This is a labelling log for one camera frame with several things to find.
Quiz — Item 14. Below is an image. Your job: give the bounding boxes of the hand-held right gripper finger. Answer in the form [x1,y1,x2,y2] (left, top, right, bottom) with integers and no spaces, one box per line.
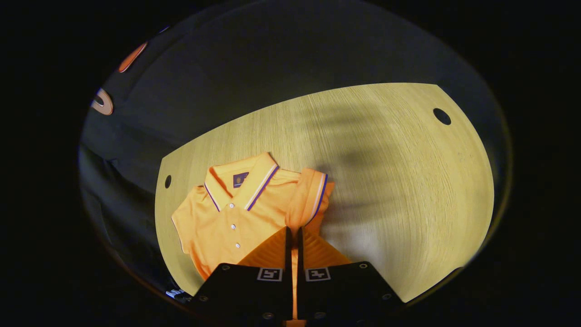
[297,227,404,321]
[191,226,293,321]

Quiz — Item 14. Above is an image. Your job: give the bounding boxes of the orange polo T-shirt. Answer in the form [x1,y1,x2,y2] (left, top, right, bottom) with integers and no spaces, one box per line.
[172,152,335,327]

